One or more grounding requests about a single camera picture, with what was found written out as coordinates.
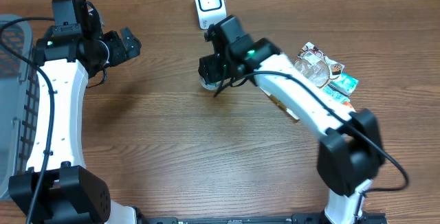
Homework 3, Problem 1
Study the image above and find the green lid jar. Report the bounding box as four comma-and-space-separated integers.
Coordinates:
200, 77, 221, 91

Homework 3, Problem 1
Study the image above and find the brown beige snack pouch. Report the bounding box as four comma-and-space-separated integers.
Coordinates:
266, 41, 346, 122

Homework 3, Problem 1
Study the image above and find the teal snack packet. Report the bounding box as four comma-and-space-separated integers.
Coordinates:
322, 85, 350, 104

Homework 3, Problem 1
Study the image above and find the small teal white packet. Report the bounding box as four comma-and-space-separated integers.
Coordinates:
329, 72, 359, 96

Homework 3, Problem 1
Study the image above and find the orange snack packet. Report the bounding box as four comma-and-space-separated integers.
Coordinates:
342, 101, 355, 111

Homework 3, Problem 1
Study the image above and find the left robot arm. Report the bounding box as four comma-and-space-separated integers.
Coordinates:
8, 0, 146, 223

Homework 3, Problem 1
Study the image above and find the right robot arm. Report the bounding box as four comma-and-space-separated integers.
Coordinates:
199, 16, 387, 223

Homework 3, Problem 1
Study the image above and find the white barcode scanner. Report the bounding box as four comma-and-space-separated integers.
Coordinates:
195, 0, 227, 30

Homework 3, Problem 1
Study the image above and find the grey plastic mesh basket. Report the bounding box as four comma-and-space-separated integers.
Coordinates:
0, 13, 41, 201

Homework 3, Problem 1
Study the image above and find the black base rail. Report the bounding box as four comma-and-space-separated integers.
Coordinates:
137, 212, 388, 224

